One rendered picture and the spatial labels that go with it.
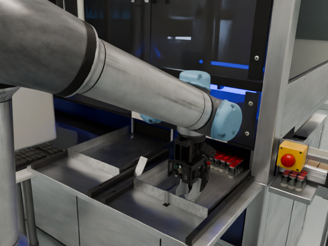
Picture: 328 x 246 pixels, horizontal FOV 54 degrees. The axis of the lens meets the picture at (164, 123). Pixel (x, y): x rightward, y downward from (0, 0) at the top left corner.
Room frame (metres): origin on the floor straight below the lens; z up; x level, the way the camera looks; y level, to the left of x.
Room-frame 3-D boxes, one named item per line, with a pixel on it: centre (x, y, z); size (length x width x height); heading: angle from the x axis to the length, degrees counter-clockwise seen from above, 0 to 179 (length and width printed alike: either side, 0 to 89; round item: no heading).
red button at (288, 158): (0.88, -0.38, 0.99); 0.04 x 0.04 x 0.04; 55
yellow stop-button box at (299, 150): (0.92, -0.40, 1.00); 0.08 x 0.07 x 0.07; 145
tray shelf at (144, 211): (1.01, 0.05, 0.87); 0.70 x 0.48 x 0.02; 55
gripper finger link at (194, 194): (0.75, -0.08, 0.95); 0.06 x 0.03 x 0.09; 145
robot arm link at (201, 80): (0.76, -0.07, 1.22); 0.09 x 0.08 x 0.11; 135
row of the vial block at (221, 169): (1.04, -0.18, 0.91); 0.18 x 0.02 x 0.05; 54
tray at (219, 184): (0.95, -0.12, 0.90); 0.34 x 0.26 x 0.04; 144
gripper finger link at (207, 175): (0.77, -0.10, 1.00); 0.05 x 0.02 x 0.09; 55
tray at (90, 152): (1.16, 0.15, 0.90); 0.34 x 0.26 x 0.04; 145
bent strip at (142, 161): (0.93, 0.10, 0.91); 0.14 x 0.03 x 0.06; 144
